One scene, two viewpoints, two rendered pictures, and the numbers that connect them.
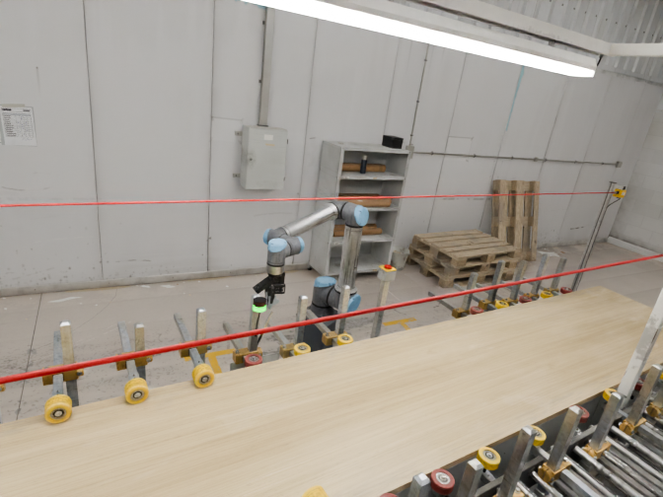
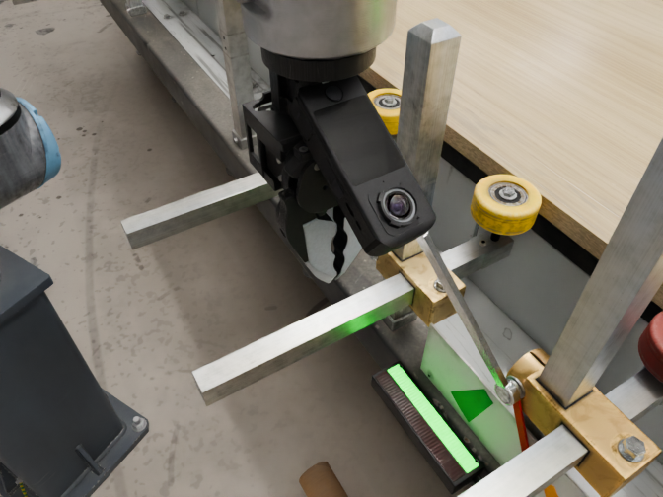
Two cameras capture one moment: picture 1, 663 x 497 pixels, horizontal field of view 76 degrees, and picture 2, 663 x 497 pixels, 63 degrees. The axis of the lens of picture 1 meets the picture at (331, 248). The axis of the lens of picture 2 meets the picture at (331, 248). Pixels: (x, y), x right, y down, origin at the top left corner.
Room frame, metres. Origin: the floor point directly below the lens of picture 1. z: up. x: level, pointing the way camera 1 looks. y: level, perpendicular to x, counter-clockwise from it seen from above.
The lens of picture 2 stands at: (1.96, 0.59, 1.33)
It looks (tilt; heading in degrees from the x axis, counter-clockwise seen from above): 46 degrees down; 272
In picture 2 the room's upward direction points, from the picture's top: straight up
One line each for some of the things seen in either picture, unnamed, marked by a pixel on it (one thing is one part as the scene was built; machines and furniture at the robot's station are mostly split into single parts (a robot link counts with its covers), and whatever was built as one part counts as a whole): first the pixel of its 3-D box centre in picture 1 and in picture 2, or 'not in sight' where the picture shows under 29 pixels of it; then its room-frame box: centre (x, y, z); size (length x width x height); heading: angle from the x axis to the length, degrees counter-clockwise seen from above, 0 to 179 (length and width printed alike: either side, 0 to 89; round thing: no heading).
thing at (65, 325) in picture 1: (70, 374); not in sight; (1.34, 0.94, 0.93); 0.03 x 0.03 x 0.48; 33
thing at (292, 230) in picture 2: not in sight; (308, 211); (1.99, 0.30, 1.07); 0.05 x 0.02 x 0.09; 34
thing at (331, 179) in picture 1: (356, 213); not in sight; (4.81, -0.24, 0.78); 0.90 x 0.45 x 1.55; 120
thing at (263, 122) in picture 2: (274, 282); (314, 114); (1.99, 0.26, 1.13); 0.09 x 0.08 x 0.12; 124
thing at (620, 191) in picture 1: (594, 246); not in sight; (3.26, -2.06, 1.20); 0.15 x 0.12 x 1.00; 123
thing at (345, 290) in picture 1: (339, 324); not in sight; (2.02, -0.10, 0.91); 0.03 x 0.03 x 0.48; 33
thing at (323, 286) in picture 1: (325, 290); not in sight; (2.66, 0.00, 0.79); 0.17 x 0.15 x 0.18; 55
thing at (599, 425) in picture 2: (248, 354); (576, 414); (1.73, 0.33, 0.85); 0.13 x 0.06 x 0.05; 123
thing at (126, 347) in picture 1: (127, 353); not in sight; (1.49, 0.79, 0.95); 0.50 x 0.04 x 0.04; 33
